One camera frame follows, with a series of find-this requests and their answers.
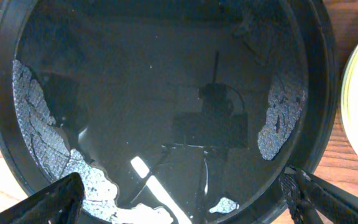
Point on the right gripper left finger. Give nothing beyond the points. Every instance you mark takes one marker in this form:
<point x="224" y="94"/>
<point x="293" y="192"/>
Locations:
<point x="60" y="202"/>

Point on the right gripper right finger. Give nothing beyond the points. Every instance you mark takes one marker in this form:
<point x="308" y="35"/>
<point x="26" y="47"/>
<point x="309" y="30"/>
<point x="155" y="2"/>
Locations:
<point x="307" y="196"/>

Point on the round black tray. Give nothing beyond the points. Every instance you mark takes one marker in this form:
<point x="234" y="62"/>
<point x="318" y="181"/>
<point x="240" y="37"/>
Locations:
<point x="168" y="111"/>

